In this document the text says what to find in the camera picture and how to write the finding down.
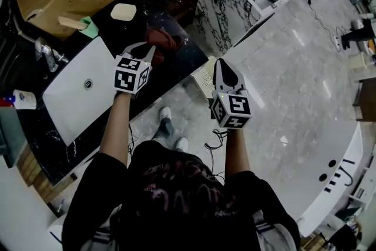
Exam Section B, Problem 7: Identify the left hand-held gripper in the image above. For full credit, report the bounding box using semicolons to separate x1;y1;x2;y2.
113;41;157;95

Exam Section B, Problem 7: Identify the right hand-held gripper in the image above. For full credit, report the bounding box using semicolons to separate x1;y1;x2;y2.
209;58;254;130

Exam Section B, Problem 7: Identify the reddish brown towel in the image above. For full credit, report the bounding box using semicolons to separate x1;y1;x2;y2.
145;26;178;66

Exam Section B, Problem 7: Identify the white perforated basket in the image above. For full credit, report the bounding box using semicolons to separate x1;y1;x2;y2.
190;56;219;101

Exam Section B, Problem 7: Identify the white rectangular sink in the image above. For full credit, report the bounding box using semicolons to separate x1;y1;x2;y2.
42;36;119;147

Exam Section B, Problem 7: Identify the person's left forearm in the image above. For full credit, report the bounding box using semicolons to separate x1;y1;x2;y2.
98;90;133;170

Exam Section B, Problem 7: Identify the person's right forearm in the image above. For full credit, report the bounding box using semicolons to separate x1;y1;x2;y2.
224;127;251;181

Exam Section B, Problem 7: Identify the green holder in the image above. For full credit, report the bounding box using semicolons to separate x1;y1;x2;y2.
79;16;99;38

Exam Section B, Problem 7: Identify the person's white shoe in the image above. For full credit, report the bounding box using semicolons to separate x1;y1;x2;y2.
159;106;173;122
175;136;189;153

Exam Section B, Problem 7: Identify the white black veined marble cabinet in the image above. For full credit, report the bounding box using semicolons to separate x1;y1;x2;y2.
193;0;295;56

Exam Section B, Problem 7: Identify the wooden block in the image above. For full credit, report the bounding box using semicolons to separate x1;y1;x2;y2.
57;15;89;31

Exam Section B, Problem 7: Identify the person's grey trouser leg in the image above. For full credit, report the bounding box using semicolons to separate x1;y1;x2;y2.
150;118;177;147

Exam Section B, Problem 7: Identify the chrome faucet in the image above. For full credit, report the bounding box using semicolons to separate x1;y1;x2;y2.
34;37;70;73

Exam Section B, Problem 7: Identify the white bottle with blue label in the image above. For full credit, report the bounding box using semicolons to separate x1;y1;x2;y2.
12;89;38;111

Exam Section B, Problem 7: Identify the person's black shirt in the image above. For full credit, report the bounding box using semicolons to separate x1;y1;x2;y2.
61;140;302;251

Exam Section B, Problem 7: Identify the cream small box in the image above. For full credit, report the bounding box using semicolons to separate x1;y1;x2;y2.
350;52;368;69

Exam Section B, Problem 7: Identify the white bathtub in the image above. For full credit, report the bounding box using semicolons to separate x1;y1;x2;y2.
296;119;366;238

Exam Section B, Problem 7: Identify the brown wooden furniture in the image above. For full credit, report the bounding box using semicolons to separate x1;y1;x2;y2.
352;77;376;123

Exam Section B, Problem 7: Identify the black hook-shaped bathtub faucet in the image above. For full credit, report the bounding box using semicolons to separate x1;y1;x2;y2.
341;158;357;188

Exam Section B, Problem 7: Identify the grey box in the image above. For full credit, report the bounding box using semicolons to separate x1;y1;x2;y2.
0;106;28;169

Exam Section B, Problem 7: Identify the wooden cabinet side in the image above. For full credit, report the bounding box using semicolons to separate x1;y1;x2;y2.
15;143;78;204

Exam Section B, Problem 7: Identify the thin black cable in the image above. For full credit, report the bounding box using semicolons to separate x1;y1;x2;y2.
127;122;136;157

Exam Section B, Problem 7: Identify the white power strip with cable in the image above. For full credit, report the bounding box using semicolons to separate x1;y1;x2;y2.
307;0;349;53

